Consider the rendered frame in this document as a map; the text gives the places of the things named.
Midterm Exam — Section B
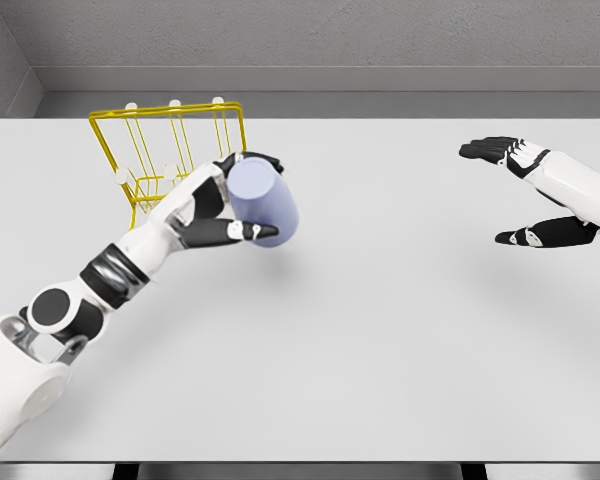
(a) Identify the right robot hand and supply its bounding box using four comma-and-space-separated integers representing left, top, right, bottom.
458, 135, 600, 247

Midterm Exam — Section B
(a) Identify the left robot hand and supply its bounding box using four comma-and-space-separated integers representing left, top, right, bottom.
147, 151, 286, 250

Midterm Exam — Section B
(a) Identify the pale blue cup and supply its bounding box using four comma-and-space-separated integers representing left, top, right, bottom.
226, 158, 300, 249

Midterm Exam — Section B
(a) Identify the yellow wire cup holder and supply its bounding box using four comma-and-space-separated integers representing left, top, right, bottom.
88, 96, 248, 232

